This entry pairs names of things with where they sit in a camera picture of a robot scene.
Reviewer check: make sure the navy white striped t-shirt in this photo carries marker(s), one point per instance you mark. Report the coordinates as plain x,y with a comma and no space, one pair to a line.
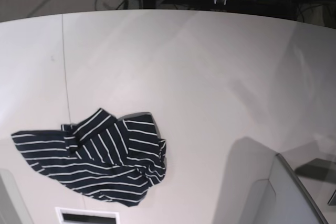
103,157

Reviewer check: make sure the white slotted panel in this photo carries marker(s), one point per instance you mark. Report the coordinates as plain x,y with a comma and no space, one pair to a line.
68,215

